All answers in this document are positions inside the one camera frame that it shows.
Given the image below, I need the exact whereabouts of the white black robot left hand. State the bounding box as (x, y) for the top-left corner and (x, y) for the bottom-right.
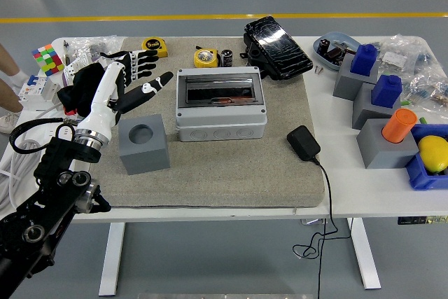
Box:
(75, 49), (175, 141)

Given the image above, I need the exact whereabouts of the transparent hinged box lid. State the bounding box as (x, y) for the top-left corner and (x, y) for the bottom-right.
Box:
(177, 73), (264, 108)

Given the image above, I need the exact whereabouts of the grey plastic junction box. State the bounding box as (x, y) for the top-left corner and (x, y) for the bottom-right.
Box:
(174, 67), (269, 142)

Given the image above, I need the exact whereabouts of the blue block battery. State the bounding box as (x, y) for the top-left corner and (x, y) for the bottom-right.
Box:
(370, 74), (403, 108)
(350, 43), (379, 76)

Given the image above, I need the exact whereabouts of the black cloth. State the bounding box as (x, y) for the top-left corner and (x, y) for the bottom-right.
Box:
(57, 64), (108, 118)

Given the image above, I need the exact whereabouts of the white purple card pack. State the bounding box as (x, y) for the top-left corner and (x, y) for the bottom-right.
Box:
(62, 53), (106, 86)

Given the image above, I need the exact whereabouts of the clear plastic bag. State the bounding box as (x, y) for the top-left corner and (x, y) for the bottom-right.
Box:
(68, 35), (125, 65)

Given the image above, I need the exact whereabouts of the white power strip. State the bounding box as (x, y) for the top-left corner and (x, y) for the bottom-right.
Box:
(26, 111), (83, 146)

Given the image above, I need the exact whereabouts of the grey block holder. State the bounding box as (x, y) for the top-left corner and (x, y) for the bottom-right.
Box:
(351, 83), (402, 130)
(356, 118), (420, 169)
(332, 53), (381, 101)
(118, 113), (172, 176)

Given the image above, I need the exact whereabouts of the white circuit breaker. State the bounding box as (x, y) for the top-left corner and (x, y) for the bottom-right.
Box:
(17, 74), (60, 113)

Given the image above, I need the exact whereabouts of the large colourful puzzle cube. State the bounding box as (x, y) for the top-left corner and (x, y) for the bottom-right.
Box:
(30, 43), (66, 76)

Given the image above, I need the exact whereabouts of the person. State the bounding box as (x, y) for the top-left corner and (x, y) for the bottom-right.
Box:
(0, 43), (25, 135)

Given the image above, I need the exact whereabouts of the grey-brown mat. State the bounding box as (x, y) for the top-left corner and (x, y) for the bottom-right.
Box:
(85, 36), (326, 210)

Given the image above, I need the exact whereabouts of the white table leg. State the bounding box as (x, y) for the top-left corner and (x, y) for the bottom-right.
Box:
(99, 222), (126, 296)
(346, 217), (382, 290)

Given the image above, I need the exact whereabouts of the black cracked case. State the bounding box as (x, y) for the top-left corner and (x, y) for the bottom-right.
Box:
(240, 15), (314, 82)

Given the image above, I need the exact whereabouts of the black power adapter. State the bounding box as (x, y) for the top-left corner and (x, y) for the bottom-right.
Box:
(286, 125), (321, 162)

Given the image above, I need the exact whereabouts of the brown capacitor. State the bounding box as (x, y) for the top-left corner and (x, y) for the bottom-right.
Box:
(325, 45), (347, 62)

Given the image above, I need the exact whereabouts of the blue-grey tray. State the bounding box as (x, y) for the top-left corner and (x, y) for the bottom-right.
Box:
(312, 31), (361, 71)

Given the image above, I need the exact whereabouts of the clear bag of components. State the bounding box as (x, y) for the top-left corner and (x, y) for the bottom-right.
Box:
(376, 34), (442, 76)
(402, 67), (448, 107)

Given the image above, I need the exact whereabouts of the blue plastic bin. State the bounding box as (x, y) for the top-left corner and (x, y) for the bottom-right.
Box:
(405, 123), (448, 191)

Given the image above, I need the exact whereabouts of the black table control panel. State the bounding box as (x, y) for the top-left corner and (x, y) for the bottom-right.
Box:
(397, 215), (448, 225)

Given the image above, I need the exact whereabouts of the yellow lemon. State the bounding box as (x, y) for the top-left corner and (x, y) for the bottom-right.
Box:
(418, 134), (448, 174)

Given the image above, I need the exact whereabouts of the yellow tape measure with strap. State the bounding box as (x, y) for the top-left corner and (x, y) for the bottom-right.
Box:
(141, 37), (169, 59)

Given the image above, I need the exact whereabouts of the white cable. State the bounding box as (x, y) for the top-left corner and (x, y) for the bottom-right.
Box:
(0, 101), (60, 216)

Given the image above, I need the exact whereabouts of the black adapter cord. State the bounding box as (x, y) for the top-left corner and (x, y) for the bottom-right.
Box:
(292, 157), (351, 299)

